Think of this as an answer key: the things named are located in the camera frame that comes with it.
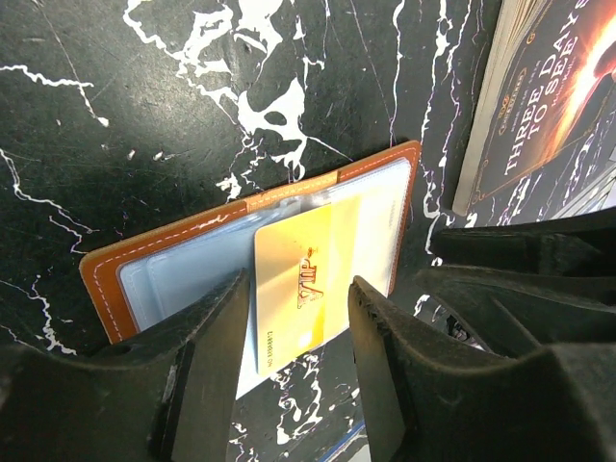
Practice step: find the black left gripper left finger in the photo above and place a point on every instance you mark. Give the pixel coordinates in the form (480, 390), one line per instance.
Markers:
(166, 394)

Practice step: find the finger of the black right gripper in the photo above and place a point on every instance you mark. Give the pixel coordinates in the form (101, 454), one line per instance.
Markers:
(577, 247)
(512, 313)

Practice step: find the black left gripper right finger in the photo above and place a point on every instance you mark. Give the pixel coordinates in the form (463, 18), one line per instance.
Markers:
(428, 397)

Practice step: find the brown leather card holder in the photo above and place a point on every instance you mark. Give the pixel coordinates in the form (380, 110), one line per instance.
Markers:
(144, 280)

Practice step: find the dark book three days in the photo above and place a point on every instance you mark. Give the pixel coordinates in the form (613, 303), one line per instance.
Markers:
(549, 79)

